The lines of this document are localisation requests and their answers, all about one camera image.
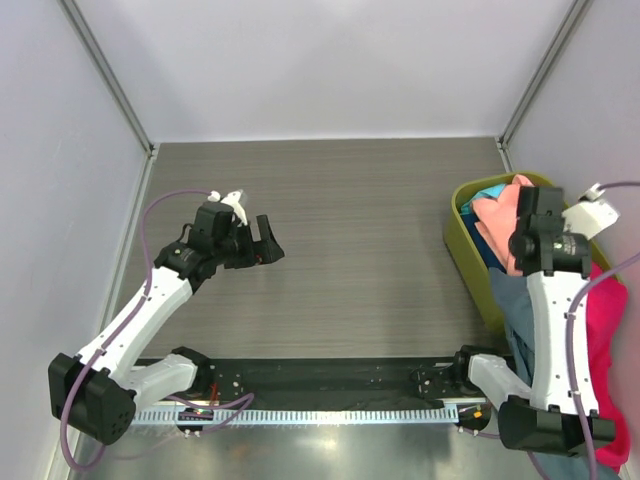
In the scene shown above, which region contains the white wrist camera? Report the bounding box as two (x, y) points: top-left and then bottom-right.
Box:
(207, 189), (249, 226)
(562, 183), (620, 240)

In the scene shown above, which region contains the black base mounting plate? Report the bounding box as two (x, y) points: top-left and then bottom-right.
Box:
(134, 355), (516, 412)

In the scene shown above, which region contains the right aluminium corner post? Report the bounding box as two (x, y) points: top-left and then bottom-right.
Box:
(497, 0), (593, 152)

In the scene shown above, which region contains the left aluminium corner post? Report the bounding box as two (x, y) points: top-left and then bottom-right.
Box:
(58, 0), (154, 156)

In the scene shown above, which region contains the slotted white cable duct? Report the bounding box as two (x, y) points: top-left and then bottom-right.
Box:
(132, 404), (459, 426)

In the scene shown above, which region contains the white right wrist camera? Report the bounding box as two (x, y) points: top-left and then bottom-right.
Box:
(562, 183), (620, 240)

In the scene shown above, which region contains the salmon pink t shirt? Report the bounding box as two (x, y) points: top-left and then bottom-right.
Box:
(473, 174), (533, 276)

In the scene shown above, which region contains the teal t shirt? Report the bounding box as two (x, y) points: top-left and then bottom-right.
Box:
(459, 183), (506, 215)

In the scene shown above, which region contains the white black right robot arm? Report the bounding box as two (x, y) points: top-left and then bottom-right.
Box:
(454, 184), (619, 458)

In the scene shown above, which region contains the aluminium corner post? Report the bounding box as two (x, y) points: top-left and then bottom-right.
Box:
(58, 0), (154, 156)
(497, 0), (593, 152)

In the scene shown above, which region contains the magenta pink t shirt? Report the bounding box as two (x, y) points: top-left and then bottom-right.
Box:
(586, 277), (631, 473)

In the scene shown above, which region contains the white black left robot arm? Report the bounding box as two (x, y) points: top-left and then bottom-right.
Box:
(48, 201), (285, 446)

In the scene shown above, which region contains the blue-grey t shirt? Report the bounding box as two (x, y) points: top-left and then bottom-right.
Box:
(488, 267), (588, 480)

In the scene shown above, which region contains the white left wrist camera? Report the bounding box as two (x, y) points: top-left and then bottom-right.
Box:
(207, 189), (249, 226)

